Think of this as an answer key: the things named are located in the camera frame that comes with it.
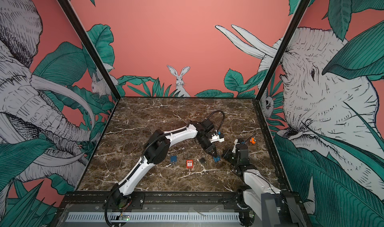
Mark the blue padlock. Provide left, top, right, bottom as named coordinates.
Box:
left=213, top=156, right=221, bottom=163
left=170, top=156, right=178, bottom=165

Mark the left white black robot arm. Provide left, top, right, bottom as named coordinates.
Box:
left=105, top=119, right=224, bottom=211

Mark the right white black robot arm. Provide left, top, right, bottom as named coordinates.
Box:
left=222, top=139, right=310, bottom=227

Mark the red safety padlock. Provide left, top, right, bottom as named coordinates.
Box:
left=186, top=160, right=194, bottom=169

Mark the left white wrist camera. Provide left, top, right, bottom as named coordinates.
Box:
left=210, top=133, right=225, bottom=143

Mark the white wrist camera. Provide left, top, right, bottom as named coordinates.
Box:
left=210, top=133, right=225, bottom=143
left=232, top=139, right=240, bottom=154

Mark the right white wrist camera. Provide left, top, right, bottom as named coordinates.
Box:
left=232, top=139, right=240, bottom=154

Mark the left black corrugated cable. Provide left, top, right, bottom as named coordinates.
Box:
left=203, top=109, right=226, bottom=133

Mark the black mounting rail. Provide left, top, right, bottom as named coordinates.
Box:
left=59, top=191, right=245, bottom=210

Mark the white slotted cable duct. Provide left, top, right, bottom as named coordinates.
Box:
left=65, top=212, right=240, bottom=223

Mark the left black frame post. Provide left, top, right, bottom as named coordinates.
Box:
left=57, top=0, right=121, bottom=101

